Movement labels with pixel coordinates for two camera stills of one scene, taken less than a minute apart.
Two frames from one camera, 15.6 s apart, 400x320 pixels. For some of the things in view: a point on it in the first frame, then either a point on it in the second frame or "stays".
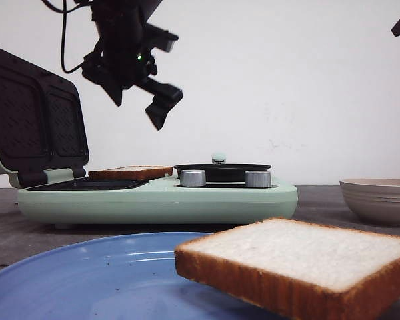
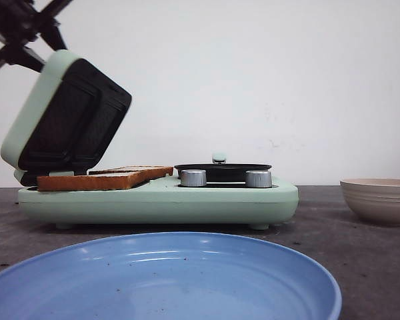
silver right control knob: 258,179 stays
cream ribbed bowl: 381,201 stays
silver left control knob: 193,178 stays
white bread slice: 311,269 to 122,181
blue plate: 133,277 stays
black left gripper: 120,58 to 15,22
